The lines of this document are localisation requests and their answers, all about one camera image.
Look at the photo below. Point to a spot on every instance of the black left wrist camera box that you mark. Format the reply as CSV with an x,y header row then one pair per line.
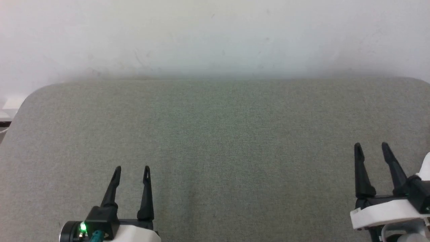
x,y
100,222

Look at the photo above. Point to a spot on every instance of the white garment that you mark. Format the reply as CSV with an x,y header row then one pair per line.
x,y
426,166

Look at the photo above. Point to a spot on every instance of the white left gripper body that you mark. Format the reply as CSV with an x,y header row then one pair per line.
x,y
139,232

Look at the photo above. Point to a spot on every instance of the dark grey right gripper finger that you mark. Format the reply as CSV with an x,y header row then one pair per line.
x,y
394,169
362,178

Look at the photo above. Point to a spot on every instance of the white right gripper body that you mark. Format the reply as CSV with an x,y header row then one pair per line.
x,y
383,210

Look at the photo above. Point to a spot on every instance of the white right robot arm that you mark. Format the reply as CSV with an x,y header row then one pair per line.
x,y
410,233

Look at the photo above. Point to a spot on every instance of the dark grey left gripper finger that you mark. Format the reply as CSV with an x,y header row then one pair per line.
x,y
112,190
146,198

